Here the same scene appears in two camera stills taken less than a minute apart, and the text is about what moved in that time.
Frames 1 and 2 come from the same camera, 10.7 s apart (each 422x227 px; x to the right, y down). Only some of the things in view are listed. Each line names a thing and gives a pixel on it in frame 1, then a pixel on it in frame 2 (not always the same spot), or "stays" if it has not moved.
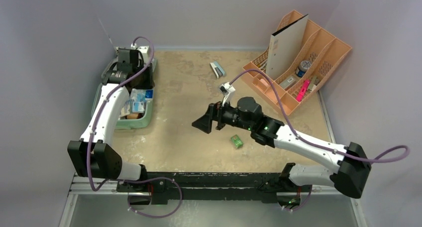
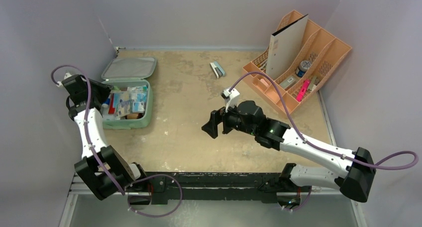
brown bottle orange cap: [135, 116] stays
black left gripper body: [144, 79] to [100, 93]
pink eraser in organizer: [264, 82] stays
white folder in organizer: [284, 44] stays
